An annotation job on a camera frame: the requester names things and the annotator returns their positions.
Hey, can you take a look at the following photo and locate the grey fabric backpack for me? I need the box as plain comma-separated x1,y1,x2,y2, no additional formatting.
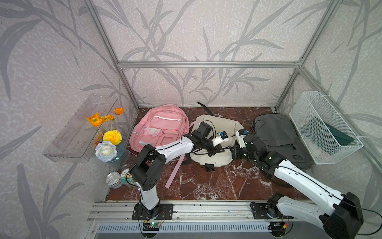
252,114,314,170

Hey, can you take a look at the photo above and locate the pink backpack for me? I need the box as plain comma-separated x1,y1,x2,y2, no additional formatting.
129,104,198,189

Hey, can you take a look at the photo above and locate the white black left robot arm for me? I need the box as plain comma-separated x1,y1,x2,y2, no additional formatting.
129,122,229,211

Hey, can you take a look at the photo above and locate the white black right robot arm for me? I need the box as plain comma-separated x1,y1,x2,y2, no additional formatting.
230,130,364,239

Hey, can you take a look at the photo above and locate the green book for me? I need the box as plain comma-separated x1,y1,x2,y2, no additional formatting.
300,117,354,147

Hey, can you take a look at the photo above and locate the green labelled tin can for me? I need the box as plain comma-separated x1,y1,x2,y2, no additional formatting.
120,168,133,185

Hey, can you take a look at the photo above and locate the right controller circuit board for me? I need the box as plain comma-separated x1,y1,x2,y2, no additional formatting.
268,222,288,238

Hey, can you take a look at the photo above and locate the controller circuit board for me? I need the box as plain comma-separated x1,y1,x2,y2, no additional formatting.
142,220,164,232
268,222,288,238

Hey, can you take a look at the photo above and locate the teal glass vase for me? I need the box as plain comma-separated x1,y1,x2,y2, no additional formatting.
108,143,131,169

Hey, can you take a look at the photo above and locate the yellow artificial flower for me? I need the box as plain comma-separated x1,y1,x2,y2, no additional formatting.
103,130,123,145

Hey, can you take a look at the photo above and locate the small orange artificial flower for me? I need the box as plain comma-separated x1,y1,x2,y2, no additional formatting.
114,107,124,116

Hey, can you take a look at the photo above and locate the white artificial rose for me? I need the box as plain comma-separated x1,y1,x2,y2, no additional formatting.
95,141,117,162

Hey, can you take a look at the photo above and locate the silver tin can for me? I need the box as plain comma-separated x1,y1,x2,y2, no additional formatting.
106,172,123,189

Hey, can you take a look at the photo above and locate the left controller circuit board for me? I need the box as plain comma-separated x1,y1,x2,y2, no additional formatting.
142,220,164,232

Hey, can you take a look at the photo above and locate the orange artificial poppy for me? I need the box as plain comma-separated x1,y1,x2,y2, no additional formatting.
86,112,104,127

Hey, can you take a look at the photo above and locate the clear plastic shelf tray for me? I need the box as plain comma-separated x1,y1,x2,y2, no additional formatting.
42,94,119,163

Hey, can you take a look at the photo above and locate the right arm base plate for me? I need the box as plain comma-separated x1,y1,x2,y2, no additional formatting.
250,202,292,220

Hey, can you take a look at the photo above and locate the white wire mesh basket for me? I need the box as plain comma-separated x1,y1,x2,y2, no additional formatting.
289,91,364,164

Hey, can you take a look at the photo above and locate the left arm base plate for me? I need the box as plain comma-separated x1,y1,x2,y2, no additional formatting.
132,203,174,221

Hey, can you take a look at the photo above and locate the aluminium mounting rail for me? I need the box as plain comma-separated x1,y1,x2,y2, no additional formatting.
87,198,335,223

